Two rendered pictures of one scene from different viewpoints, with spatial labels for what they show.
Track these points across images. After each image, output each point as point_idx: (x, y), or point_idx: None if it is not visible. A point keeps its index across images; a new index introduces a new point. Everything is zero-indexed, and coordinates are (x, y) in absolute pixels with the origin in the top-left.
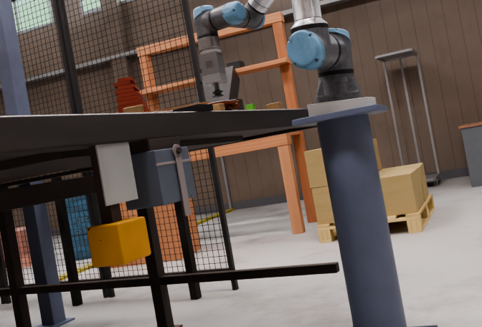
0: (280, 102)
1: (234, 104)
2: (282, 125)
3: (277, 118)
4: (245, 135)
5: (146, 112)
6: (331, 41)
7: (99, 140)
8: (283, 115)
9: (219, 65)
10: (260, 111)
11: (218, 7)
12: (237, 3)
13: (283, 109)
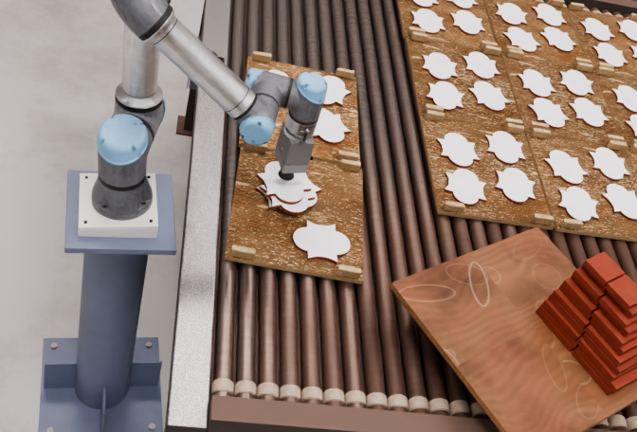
0: (231, 246)
1: (263, 185)
2: (187, 188)
3: (189, 172)
4: (341, 358)
5: (204, 19)
6: (113, 113)
7: (204, 4)
8: (188, 185)
9: (280, 137)
10: (192, 138)
11: (279, 74)
12: (247, 71)
13: (190, 183)
